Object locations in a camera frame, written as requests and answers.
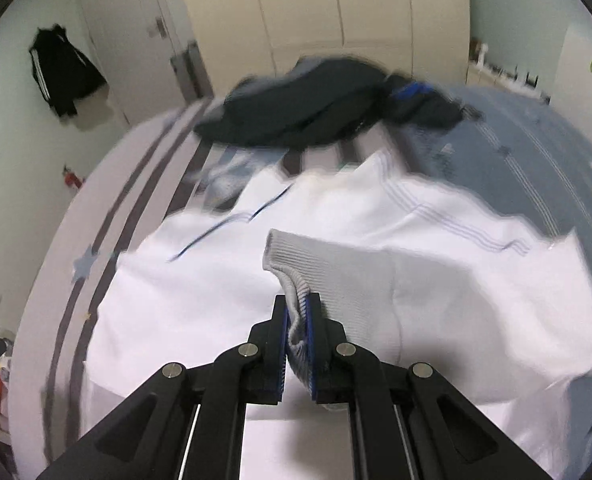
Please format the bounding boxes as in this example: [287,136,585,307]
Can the aluminium ribbed case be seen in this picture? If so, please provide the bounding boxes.
[170,40,214,101]

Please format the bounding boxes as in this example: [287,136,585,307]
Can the white door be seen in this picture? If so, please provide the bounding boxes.
[73,0,202,126]

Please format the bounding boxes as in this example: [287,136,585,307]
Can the bed with striped star sheet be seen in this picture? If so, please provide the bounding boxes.
[6,85,592,480]

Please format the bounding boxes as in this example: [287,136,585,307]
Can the black hanging jacket white stripes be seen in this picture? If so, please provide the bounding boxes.
[28,25,108,118]

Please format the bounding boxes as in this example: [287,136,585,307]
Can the white nightstand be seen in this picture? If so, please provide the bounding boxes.
[466,60,552,106]

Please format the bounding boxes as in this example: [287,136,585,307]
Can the white sports jacket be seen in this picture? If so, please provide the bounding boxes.
[81,149,592,480]

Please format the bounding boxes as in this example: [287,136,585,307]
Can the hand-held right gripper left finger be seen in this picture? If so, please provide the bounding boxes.
[36,294,289,480]

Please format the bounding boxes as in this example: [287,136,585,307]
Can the cream wardrobe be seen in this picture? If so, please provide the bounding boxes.
[173,0,472,91]

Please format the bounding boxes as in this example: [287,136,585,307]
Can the dark navy jacket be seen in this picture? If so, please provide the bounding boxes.
[194,57,392,148]

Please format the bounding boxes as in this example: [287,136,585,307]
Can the black jacket with blue lining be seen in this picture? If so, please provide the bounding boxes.
[381,75,464,128]

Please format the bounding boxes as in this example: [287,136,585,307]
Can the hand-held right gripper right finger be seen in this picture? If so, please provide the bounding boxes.
[303,294,552,480]

